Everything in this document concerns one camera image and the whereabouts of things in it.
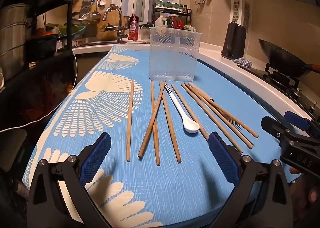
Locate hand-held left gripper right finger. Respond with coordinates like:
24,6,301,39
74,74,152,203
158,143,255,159
207,131,294,228

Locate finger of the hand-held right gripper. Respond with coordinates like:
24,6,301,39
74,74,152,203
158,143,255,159
284,110,320,139
261,115,293,141

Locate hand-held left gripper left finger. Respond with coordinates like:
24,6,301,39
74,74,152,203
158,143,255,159
26,131,112,228

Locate white spoon with striped handle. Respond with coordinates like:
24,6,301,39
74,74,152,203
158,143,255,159
164,84,201,134

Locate clear plastic utensil holder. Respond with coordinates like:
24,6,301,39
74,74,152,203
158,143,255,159
149,27,203,82

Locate person's right hand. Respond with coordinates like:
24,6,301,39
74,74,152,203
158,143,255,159
289,165,320,221

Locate black wok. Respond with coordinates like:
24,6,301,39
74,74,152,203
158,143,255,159
258,39,320,79

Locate blue patterned table mat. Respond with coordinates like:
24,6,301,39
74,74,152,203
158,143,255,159
22,44,304,228

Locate grey blue dishcloth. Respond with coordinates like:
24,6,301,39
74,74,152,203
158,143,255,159
233,57,253,69

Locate dark grey electric kettle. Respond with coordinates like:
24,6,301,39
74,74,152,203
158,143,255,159
221,21,248,60

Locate wooden cutting board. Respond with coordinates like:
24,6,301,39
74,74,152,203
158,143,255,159
96,13,121,41

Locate green bowl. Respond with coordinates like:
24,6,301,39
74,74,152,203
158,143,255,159
59,24,87,35

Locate red dish soap bottle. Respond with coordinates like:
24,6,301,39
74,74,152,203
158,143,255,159
128,14,139,41

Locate glass jar with green lid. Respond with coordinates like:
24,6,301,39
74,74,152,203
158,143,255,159
141,26,151,41

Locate chrome kitchen faucet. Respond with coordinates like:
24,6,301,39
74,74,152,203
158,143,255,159
102,5,128,43

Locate large steel pot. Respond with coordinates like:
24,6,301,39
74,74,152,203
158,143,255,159
0,3,30,81

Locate metal grater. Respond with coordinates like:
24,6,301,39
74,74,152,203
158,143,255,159
81,0,92,16

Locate row of spice jars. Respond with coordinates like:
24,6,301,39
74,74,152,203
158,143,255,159
155,0,188,10

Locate white cable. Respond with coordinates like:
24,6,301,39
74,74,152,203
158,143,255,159
0,25,77,133

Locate metal wall vent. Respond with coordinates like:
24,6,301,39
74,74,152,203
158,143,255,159
233,0,241,24
243,2,251,26

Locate black wire spice rack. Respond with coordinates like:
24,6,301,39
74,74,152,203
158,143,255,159
152,6,192,31

